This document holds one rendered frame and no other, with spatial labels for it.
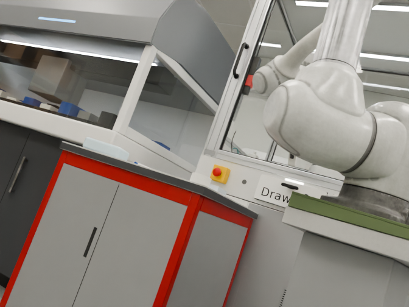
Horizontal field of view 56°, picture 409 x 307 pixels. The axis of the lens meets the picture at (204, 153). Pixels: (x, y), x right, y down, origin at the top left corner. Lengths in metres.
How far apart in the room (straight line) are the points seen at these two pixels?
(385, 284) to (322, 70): 0.45
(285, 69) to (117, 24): 1.09
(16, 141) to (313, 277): 1.87
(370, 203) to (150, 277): 0.66
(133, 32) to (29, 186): 0.96
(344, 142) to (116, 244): 0.78
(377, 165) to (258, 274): 0.92
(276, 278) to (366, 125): 0.95
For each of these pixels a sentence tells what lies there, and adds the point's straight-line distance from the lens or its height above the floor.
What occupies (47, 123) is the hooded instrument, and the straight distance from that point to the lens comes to 2.17.
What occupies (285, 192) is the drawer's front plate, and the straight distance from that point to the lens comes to 1.69.
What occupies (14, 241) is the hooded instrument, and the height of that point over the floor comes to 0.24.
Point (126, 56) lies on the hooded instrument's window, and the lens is 2.03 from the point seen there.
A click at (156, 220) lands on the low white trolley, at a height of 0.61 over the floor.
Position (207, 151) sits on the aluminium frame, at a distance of 1.87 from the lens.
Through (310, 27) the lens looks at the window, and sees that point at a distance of 2.02.
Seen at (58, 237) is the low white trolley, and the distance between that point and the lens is 1.45.
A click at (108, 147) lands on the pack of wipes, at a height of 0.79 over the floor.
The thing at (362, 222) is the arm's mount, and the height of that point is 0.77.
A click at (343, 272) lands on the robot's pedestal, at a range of 0.90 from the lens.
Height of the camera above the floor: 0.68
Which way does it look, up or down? 8 degrees up
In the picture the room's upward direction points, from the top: 19 degrees clockwise
